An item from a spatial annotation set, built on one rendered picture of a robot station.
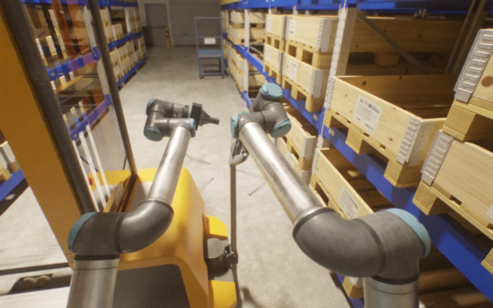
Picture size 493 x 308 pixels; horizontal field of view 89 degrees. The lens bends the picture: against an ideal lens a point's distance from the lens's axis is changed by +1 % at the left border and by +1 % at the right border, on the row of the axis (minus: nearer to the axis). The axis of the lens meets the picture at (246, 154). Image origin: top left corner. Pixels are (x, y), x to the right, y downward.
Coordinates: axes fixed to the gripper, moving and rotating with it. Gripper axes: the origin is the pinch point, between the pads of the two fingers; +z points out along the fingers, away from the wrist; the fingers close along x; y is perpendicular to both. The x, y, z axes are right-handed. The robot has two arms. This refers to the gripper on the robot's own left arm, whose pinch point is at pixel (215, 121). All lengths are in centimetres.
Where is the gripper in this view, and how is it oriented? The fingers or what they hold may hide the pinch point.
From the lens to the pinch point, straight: 136.1
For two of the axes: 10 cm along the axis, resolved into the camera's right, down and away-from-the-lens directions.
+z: 9.4, 1.8, 2.8
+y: 1.7, 4.9, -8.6
